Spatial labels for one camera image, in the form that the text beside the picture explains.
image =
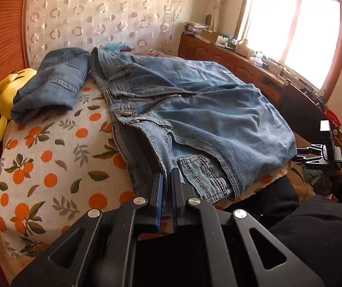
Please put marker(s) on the wooden cabinet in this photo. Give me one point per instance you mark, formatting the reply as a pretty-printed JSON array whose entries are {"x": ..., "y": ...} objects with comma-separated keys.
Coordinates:
[{"x": 218, "y": 56}]

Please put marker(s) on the white plastic jug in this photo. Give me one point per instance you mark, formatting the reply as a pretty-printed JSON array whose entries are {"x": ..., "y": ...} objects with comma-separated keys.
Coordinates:
[{"x": 243, "y": 47}]

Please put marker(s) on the yellow plush toy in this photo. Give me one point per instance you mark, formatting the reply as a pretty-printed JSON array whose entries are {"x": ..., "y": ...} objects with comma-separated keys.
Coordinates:
[{"x": 9, "y": 89}]

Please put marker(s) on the light blue cloth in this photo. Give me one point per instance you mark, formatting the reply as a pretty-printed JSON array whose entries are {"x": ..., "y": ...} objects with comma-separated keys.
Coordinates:
[{"x": 115, "y": 47}]

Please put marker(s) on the light blue denim pants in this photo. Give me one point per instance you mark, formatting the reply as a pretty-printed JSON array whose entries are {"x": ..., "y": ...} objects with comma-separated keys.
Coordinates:
[{"x": 212, "y": 113}]

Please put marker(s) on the wooden slatted panel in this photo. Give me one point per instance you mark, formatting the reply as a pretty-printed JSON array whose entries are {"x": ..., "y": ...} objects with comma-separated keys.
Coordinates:
[{"x": 0, "y": 36}]

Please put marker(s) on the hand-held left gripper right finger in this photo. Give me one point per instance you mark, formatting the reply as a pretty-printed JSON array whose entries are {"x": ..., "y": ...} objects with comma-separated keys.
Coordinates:
[{"x": 175, "y": 200}]

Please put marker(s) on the open cardboard box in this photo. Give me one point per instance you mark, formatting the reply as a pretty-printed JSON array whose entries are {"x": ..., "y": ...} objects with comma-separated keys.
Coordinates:
[{"x": 211, "y": 36}]

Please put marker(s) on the orange fruit print blanket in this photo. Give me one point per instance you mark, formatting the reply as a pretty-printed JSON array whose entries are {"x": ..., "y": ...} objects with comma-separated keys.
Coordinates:
[{"x": 54, "y": 161}]

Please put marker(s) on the dark blue folded jeans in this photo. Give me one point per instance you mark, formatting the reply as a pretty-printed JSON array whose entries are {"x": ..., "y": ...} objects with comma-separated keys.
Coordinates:
[{"x": 54, "y": 83}]

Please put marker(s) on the floral window curtain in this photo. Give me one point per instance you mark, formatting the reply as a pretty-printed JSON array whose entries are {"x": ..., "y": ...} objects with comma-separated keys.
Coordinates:
[{"x": 220, "y": 3}]

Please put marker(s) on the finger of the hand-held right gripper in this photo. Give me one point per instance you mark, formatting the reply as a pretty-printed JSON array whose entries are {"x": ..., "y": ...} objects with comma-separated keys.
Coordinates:
[
  {"x": 311, "y": 149},
  {"x": 314, "y": 162}
]

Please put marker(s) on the stack of papers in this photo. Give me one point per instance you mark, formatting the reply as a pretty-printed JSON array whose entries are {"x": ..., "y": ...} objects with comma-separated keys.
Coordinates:
[{"x": 194, "y": 28}]

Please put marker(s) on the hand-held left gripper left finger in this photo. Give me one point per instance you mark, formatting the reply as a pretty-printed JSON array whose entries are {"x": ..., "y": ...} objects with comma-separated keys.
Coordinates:
[{"x": 159, "y": 203}]

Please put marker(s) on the pink floral blanket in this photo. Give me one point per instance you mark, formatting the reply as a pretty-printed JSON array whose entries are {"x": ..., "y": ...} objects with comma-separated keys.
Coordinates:
[{"x": 160, "y": 54}]

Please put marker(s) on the person's black trousers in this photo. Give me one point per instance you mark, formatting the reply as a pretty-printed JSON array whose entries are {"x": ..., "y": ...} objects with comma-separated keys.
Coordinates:
[{"x": 308, "y": 230}]

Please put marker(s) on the circle pattern sheer curtain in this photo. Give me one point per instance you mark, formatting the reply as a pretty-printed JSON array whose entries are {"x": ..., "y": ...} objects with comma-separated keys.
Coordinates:
[{"x": 99, "y": 15}]

